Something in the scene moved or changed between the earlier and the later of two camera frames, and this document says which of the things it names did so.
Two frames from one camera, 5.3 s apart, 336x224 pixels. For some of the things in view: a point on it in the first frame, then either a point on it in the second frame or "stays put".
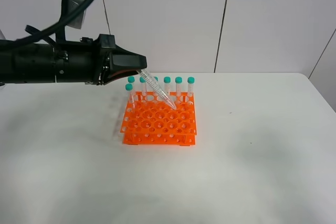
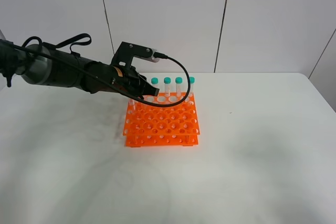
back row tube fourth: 167,80 stays put
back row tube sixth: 190,81 stays put
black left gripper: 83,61 -> 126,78
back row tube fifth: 178,81 stays put
